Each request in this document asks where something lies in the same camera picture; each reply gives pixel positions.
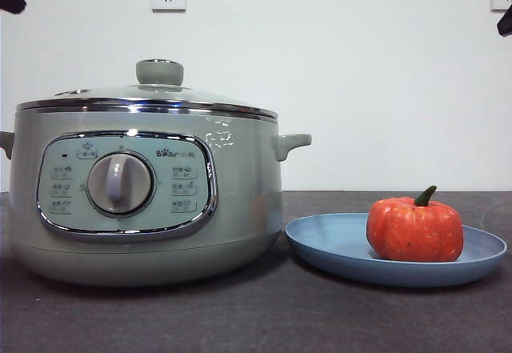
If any pale green electric steamer pot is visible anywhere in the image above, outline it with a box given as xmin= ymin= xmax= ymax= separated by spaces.
xmin=0 ymin=103 xmax=313 ymax=288

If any blue round plate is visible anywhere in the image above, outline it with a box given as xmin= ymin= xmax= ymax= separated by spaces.
xmin=284 ymin=212 xmax=509 ymax=289

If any orange toy pumpkin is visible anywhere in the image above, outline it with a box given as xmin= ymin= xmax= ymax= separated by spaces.
xmin=366 ymin=185 xmax=466 ymax=263

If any glass lid with green knob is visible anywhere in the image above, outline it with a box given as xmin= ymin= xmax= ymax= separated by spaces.
xmin=15 ymin=58 xmax=278 ymax=122

